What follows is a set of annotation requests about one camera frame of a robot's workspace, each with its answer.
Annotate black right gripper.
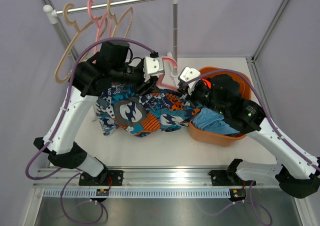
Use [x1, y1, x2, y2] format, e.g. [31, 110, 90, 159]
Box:
[179, 81, 229, 117]

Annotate light blue shorts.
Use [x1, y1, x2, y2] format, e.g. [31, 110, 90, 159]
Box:
[192, 108, 240, 137]

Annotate pink hanger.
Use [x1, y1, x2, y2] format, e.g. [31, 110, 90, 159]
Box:
[86, 0, 113, 55]
[156, 56, 179, 92]

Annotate patterned blue orange shorts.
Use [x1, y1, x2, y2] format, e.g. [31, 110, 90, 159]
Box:
[95, 84, 202, 138]

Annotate beige hanger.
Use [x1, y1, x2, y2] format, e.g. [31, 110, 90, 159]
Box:
[107, 0, 134, 38]
[54, 3, 95, 84]

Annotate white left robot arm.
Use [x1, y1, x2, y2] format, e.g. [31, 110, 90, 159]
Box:
[33, 37, 159, 186]

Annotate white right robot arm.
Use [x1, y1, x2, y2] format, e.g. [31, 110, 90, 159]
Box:
[179, 70, 320, 199]

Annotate orange plastic basket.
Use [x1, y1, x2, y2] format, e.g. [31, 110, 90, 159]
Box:
[188, 72, 252, 147]

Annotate white clothes rack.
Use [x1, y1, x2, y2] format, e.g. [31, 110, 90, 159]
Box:
[43, 0, 179, 61]

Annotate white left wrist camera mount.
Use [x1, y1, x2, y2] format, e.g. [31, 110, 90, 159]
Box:
[143, 56, 165, 83]

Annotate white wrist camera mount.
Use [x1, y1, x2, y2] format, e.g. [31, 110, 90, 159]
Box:
[143, 56, 165, 83]
[178, 66, 201, 95]

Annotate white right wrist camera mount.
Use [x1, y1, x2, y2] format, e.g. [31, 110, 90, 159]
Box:
[178, 66, 201, 95]

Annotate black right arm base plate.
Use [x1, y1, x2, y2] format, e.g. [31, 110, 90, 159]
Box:
[208, 169, 244, 186]

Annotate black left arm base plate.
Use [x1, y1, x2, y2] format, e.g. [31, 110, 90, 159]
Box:
[78, 169, 124, 186]

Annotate aluminium mounting rail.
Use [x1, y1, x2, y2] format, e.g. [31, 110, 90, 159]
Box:
[32, 166, 279, 188]

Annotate white slotted cable duct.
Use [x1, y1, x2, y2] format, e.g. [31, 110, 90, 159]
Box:
[43, 188, 231, 199]

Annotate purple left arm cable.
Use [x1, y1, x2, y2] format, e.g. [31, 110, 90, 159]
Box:
[24, 37, 160, 225]

